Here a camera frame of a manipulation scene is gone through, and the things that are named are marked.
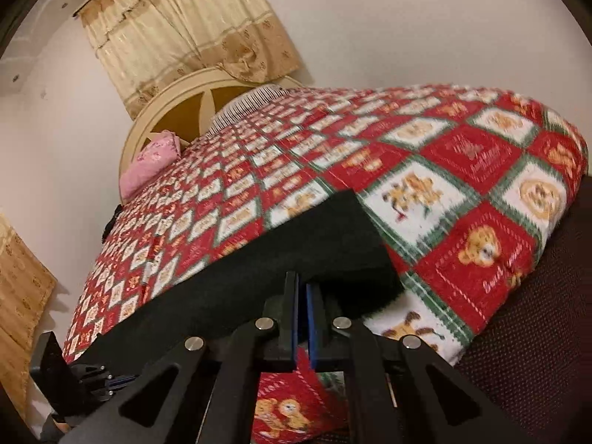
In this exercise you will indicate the black object at bed edge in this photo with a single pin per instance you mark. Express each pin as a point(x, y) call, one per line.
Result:
point(109, 226)

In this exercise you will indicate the black pants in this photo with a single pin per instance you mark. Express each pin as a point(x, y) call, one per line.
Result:
point(333, 246)

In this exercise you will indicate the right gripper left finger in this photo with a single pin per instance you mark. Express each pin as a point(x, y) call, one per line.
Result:
point(201, 392)

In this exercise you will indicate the beige curtain behind headboard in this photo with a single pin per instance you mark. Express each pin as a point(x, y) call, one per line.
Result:
point(145, 45)

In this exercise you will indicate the striped pillow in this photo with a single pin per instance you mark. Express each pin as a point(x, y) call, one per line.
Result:
point(245, 104)

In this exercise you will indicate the red checkered teddy bedspread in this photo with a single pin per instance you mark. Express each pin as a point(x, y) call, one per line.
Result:
point(465, 186)

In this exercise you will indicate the dark red upholstered chair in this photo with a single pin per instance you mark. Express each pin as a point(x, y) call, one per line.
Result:
point(534, 358)

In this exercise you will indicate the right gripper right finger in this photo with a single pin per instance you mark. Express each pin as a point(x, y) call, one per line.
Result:
point(401, 391)

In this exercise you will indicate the pink pillow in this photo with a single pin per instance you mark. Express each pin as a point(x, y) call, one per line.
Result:
point(149, 163)

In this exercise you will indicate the cream wooden headboard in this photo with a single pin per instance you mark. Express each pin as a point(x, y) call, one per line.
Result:
point(185, 107)

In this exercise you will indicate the beige side window curtain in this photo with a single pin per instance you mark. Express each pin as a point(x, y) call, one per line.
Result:
point(25, 288)

